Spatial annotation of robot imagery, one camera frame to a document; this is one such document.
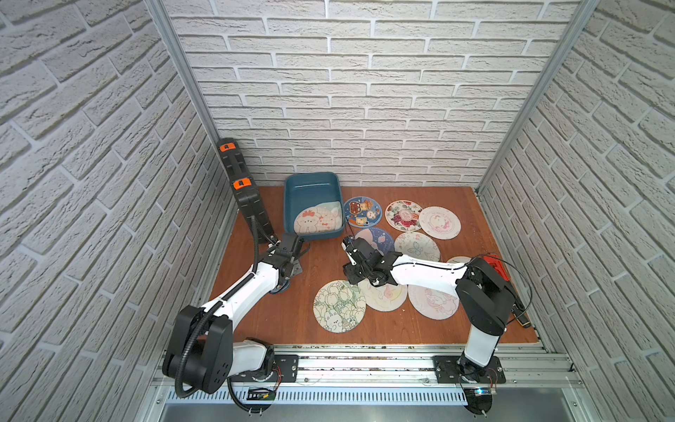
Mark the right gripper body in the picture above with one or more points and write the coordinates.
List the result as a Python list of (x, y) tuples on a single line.
[(355, 274)]

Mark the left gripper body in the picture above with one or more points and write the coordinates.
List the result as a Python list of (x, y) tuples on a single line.
[(290, 248)]

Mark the cream pink character coaster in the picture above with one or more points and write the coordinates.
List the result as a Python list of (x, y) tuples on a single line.
[(385, 298)]

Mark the green bunnies coaster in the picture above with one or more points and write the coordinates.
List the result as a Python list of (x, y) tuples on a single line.
[(339, 306)]

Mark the teal storage box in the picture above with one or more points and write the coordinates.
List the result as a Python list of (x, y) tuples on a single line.
[(302, 191)]

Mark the beige bear bow coaster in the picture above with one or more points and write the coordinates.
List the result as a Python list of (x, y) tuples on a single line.
[(306, 222)]

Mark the dark blue cartoon coaster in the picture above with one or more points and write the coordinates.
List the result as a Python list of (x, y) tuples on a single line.
[(281, 288)]

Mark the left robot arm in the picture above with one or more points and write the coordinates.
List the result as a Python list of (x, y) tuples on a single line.
[(202, 354)]

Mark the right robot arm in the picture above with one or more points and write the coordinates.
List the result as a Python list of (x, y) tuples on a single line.
[(488, 299)]

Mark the lavender bear coaster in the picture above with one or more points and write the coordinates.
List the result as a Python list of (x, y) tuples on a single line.
[(379, 239)]

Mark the blue cartoon animals coaster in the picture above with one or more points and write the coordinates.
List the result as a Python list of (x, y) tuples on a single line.
[(362, 212)]

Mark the white butterfly coaster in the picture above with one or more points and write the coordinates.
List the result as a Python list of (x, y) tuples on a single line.
[(418, 245)]

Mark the floral pink coaster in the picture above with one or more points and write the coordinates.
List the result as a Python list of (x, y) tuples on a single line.
[(403, 215)]

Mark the black orange tool case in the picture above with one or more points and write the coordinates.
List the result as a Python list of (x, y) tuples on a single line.
[(246, 192)]

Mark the pink piglet coaster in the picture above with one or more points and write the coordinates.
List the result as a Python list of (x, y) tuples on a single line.
[(432, 303)]

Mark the white pink sketch coaster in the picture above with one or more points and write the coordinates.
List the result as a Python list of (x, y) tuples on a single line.
[(440, 223)]

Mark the white dog face coaster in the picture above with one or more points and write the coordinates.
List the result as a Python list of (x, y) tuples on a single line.
[(459, 260)]

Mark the black screwdriver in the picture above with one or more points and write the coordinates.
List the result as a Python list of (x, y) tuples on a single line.
[(520, 314)]

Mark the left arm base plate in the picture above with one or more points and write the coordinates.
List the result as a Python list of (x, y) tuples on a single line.
[(283, 367)]

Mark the aluminium rail frame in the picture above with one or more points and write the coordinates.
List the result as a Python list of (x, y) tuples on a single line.
[(400, 374)]

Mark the red handled tool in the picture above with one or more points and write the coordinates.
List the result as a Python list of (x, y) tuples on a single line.
[(498, 265)]

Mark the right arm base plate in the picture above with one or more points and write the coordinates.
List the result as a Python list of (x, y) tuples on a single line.
[(468, 369)]

